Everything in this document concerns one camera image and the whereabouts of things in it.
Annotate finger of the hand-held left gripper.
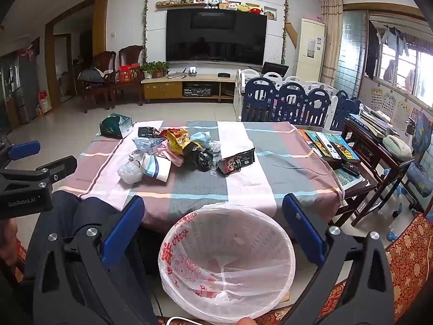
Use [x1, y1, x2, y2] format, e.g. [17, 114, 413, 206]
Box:
[0, 156, 78, 185]
[0, 140, 41, 170]

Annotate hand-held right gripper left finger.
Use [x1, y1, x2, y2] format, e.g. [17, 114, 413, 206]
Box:
[32, 194, 159, 325]

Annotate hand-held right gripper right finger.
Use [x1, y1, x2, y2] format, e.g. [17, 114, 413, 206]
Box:
[281, 193, 396, 325]

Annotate translucent plastic bag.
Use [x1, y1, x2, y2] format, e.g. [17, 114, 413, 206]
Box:
[117, 162, 145, 184]

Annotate white blue ointment box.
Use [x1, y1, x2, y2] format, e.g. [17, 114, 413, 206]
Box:
[142, 154, 172, 182]

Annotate white bin with plastic liner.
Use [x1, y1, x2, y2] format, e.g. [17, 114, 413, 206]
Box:
[158, 201, 296, 320]

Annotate red yellow snack packet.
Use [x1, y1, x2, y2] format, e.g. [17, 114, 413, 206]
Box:
[165, 128, 204, 168]

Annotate person's dark trousers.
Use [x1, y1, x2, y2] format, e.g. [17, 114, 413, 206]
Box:
[23, 190, 160, 325]

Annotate red white floor bag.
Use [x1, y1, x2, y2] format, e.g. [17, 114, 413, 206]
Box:
[36, 90, 53, 114]

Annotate plaid tablecloth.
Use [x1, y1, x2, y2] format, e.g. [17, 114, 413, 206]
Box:
[54, 120, 346, 234]

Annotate grey refrigerator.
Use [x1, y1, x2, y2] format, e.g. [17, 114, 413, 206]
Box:
[0, 45, 40, 125]

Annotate green tissue pack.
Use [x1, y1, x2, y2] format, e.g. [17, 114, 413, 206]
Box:
[99, 113, 133, 139]

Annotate clear bluish plastic packaging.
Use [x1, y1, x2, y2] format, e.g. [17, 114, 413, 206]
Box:
[133, 137, 163, 154]

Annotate pink plastic bag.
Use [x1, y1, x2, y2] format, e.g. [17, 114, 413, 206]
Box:
[158, 141, 183, 167]

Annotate white remote control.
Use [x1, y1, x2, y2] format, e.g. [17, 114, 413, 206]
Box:
[319, 132, 342, 159]

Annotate row of colourful books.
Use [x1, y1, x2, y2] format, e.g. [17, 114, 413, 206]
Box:
[297, 129, 361, 162]

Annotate black red snack packet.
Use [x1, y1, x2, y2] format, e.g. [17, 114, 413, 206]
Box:
[216, 148, 256, 177]

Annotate dark green snack wrapper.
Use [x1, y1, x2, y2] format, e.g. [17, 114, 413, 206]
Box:
[137, 126, 163, 139]

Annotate dark bag on chair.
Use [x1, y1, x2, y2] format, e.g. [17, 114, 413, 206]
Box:
[79, 67, 106, 84]

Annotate black crumpled plastic bag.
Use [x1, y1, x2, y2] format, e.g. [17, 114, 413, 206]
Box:
[192, 149, 214, 172]

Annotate dark wooden side table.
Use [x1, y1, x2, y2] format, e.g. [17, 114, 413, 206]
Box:
[341, 116, 415, 228]

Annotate red patterned seat cushion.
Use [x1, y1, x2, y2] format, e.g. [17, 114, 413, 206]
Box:
[318, 214, 433, 325]

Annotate dark wooden chair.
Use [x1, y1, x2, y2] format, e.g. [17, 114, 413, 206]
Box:
[108, 45, 146, 108]
[72, 50, 117, 114]

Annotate red gift box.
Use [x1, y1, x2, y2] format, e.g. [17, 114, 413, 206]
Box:
[118, 64, 142, 83]

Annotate grey green cushion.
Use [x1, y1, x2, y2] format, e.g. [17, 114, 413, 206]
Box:
[382, 134, 414, 160]

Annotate row of navy plastic chairs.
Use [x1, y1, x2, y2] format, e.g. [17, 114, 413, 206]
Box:
[240, 77, 361, 131]

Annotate stack of books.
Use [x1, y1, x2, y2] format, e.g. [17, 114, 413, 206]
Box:
[348, 106, 400, 140]

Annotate yellow wooden TV cabinet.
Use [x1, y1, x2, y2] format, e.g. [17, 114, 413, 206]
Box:
[141, 73, 238, 103]

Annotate potted green plant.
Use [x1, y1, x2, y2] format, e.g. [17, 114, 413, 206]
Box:
[141, 60, 170, 79]

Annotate blue printed bag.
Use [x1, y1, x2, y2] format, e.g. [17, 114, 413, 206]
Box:
[411, 110, 433, 157]

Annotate black audio amplifier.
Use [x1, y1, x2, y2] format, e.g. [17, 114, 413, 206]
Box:
[182, 86, 214, 97]

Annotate black laptop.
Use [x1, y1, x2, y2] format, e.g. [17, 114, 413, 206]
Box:
[260, 61, 290, 77]

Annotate white standing air conditioner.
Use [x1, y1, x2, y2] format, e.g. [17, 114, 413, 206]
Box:
[296, 18, 326, 82]

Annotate beige curtain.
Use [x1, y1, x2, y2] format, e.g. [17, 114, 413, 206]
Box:
[319, 0, 344, 87]

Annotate window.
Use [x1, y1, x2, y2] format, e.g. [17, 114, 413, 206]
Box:
[369, 14, 433, 105]

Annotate hanging clothes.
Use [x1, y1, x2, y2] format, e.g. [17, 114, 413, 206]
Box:
[365, 19, 411, 79]

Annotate black television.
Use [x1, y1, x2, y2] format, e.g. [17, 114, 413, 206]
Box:
[165, 8, 268, 67]

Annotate wall chart posters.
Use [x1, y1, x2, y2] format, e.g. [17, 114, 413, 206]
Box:
[370, 87, 411, 131]

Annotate wooden wall shelf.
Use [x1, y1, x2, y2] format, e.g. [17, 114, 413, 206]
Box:
[155, 1, 211, 9]

